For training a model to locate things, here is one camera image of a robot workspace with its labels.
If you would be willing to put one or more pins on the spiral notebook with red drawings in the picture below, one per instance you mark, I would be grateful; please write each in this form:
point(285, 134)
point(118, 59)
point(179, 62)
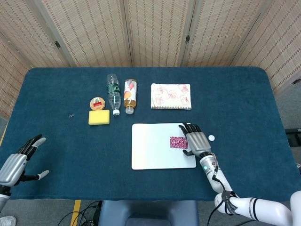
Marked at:
point(171, 96)

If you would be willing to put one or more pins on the clear water bottle green label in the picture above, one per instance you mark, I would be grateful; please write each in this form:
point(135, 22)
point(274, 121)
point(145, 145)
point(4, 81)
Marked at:
point(113, 93)

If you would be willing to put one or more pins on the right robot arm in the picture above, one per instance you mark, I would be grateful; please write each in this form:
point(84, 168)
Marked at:
point(235, 195)

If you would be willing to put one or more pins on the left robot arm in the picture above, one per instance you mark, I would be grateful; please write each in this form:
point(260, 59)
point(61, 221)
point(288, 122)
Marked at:
point(3, 195)

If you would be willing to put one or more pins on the yellow sponge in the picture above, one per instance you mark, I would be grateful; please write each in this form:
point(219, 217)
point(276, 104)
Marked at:
point(99, 117)

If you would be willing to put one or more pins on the white sneaker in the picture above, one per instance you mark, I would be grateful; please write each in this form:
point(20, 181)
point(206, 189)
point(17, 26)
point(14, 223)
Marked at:
point(8, 220)

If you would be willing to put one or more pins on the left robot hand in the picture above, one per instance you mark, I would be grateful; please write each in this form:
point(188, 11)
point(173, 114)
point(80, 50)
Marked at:
point(16, 166)

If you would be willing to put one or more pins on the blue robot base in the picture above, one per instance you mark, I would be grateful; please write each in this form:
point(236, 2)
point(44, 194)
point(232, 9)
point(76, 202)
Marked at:
point(148, 213)

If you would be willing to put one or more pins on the white rectangular board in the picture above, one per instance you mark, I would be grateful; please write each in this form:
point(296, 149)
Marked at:
point(160, 147)

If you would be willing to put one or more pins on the round tin with red label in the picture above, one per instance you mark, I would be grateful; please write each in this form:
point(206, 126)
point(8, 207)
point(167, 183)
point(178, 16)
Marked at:
point(97, 103)

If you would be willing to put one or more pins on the pink patterned card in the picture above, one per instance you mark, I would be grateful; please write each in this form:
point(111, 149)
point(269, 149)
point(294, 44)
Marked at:
point(178, 142)

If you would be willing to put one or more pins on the tea bottle with orange label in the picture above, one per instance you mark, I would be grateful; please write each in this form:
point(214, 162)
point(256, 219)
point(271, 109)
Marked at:
point(130, 95)

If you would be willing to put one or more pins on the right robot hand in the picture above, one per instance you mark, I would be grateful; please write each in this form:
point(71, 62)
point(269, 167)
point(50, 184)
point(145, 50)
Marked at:
point(197, 141)

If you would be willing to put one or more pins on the blue tablecloth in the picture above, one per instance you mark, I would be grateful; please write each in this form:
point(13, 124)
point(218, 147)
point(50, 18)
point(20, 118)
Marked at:
point(150, 94)

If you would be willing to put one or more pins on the small white round disc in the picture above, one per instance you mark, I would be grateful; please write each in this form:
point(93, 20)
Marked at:
point(211, 138)

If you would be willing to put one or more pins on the woven folding screen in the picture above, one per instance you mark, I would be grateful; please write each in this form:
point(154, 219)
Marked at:
point(150, 30)

